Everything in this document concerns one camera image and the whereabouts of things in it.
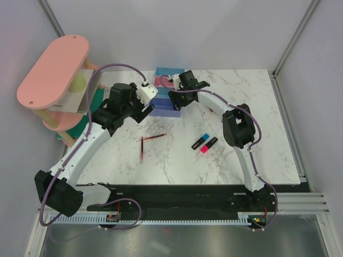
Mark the light blue bin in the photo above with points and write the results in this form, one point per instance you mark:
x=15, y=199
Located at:
x=168, y=71

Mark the dark red pencil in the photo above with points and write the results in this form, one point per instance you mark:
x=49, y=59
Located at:
x=155, y=136

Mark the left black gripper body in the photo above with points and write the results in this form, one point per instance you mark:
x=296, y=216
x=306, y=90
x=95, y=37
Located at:
x=138, y=106

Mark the right aluminium frame post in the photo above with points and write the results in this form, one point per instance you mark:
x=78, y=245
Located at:
x=304, y=22

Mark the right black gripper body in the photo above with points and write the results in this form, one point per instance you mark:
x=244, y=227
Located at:
x=181, y=97

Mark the purple bin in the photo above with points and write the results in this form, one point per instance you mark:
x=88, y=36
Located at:
x=163, y=107

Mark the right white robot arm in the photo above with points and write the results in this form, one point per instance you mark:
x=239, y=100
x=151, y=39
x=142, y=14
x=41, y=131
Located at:
x=240, y=130

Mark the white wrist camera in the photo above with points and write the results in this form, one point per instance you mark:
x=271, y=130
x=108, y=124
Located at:
x=175, y=80
x=146, y=92

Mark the white cable duct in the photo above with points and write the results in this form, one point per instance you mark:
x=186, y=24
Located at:
x=112, y=219

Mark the pink bin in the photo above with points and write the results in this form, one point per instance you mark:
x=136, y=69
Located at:
x=159, y=81

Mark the pink cap highlighter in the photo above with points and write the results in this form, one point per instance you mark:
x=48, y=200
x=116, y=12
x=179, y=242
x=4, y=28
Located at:
x=208, y=145

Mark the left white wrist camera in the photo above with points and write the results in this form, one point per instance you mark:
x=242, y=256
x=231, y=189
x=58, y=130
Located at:
x=146, y=92

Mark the aluminium frame post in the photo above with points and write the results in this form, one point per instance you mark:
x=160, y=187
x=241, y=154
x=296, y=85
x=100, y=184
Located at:
x=304, y=22
x=47, y=10

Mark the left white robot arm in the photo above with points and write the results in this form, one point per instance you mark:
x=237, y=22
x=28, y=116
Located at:
x=57, y=188

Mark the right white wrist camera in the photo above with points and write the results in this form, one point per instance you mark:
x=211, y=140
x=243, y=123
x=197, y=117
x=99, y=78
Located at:
x=175, y=80

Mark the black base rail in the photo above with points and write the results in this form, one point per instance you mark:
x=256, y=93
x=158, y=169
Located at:
x=184, y=202

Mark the red pen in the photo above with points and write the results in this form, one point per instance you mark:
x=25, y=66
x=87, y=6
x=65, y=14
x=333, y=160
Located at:
x=141, y=150

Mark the green box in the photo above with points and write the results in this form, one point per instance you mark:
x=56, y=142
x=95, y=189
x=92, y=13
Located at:
x=98, y=98

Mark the left aluminium frame post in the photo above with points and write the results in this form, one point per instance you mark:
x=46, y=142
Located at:
x=47, y=10

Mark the pink wooden shelf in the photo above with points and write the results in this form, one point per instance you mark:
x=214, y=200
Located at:
x=55, y=88

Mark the blue cap highlighter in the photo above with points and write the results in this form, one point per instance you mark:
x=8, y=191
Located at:
x=200, y=141

